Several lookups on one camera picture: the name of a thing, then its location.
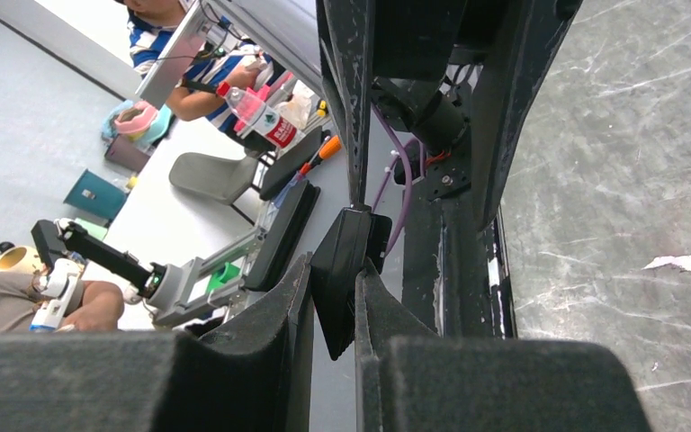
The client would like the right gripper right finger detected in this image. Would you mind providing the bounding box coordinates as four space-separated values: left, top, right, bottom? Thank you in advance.
354 264 651 431

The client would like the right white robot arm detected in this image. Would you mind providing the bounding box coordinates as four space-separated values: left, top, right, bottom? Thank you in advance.
0 1 650 431

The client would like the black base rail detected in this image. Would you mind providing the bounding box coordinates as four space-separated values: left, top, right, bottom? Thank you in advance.
401 179 517 339

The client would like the orange handled screwdriver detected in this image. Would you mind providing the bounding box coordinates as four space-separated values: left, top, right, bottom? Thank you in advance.
298 136 342 176

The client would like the person's forearm with controller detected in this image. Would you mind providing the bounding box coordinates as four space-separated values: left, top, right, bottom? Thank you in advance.
0 272 124 335

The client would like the grey chair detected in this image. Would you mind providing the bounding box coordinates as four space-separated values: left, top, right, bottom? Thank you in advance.
168 152 258 205

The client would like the plastic water bottle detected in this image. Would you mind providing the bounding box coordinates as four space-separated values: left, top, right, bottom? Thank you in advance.
217 81 305 149

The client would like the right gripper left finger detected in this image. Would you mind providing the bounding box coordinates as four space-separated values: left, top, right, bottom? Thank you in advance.
0 254 313 431

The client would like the yellow cup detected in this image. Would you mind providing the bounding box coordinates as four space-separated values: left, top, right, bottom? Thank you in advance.
0 241 44 275

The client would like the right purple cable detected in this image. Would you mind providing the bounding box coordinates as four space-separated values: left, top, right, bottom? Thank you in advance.
369 103 427 257

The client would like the person in striped shirt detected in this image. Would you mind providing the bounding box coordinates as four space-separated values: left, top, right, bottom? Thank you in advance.
121 0 286 138

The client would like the black comb guard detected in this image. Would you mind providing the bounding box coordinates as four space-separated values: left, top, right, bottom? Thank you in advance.
310 208 392 360

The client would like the teal box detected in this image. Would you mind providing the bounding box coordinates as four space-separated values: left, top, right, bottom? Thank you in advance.
63 169 128 221

